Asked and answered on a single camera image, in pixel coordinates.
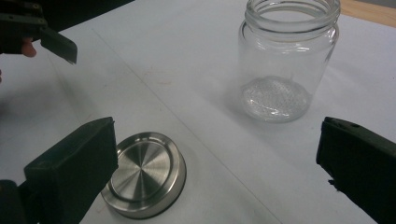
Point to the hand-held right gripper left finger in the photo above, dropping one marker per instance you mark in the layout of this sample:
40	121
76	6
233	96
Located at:
74	168

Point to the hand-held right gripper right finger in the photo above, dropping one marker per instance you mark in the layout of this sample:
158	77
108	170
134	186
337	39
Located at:
364	168

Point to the round steel jar lid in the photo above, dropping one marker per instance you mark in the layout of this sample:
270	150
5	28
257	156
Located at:
146	174

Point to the clear glass jar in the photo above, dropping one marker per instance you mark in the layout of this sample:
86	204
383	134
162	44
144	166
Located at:
280	71

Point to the wooden table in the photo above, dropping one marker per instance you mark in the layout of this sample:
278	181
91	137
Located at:
373	12

